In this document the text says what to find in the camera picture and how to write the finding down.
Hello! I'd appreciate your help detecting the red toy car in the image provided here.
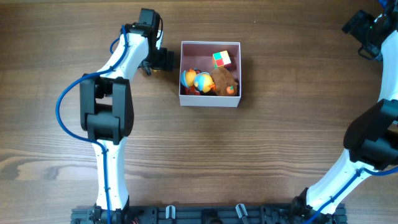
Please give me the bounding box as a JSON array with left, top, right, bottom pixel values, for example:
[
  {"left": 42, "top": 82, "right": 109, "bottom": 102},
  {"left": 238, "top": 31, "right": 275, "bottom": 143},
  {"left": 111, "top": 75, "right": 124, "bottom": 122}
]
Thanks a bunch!
[{"left": 184, "top": 86, "right": 200, "bottom": 95}]

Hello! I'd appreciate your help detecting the yellow duck toy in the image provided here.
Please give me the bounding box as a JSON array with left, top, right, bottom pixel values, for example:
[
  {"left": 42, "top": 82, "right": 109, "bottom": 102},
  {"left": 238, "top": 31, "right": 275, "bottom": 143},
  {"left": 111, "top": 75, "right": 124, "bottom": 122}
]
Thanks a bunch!
[{"left": 180, "top": 69, "right": 215, "bottom": 94}]

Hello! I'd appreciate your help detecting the colourful puzzle cube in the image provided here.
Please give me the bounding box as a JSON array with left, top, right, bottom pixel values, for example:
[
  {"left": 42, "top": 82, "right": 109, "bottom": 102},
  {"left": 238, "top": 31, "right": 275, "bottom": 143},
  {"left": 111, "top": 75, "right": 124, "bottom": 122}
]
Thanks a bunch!
[{"left": 212, "top": 50, "right": 232, "bottom": 68}]

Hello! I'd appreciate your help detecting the brown plush toy with carrot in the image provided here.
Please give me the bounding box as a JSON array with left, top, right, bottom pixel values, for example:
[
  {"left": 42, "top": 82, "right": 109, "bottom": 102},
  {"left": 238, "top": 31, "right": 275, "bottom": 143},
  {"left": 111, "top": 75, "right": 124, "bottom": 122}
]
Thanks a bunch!
[{"left": 210, "top": 67, "right": 238, "bottom": 96}]

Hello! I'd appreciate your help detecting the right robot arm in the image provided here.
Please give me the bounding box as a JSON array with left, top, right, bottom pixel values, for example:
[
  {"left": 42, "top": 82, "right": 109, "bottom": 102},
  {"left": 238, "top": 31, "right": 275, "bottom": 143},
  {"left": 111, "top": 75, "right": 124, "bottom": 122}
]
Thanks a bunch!
[{"left": 289, "top": 1, "right": 397, "bottom": 223}]

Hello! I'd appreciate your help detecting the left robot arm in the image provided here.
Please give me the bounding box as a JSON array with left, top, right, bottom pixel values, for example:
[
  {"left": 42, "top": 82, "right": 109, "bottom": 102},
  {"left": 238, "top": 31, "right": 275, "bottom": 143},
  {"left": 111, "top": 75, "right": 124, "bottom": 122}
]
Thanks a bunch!
[{"left": 80, "top": 9, "right": 174, "bottom": 223}]

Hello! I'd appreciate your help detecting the white cardboard box pink inside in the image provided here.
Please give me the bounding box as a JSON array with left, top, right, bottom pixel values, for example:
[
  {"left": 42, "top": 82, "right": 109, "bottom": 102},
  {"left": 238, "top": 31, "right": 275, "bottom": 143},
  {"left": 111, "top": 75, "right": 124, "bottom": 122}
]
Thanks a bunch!
[{"left": 179, "top": 41, "right": 242, "bottom": 107}]

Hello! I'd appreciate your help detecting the blue left cable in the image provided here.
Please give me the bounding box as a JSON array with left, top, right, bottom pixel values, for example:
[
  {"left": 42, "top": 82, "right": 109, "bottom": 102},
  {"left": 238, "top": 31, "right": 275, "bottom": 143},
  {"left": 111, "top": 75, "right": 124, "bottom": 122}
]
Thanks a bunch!
[{"left": 55, "top": 24, "right": 130, "bottom": 224}]

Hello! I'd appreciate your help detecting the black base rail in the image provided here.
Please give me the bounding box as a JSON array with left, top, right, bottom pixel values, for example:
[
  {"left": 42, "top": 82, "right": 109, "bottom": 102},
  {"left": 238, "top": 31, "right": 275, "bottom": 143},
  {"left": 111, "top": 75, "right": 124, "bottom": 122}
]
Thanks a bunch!
[{"left": 70, "top": 203, "right": 348, "bottom": 224}]

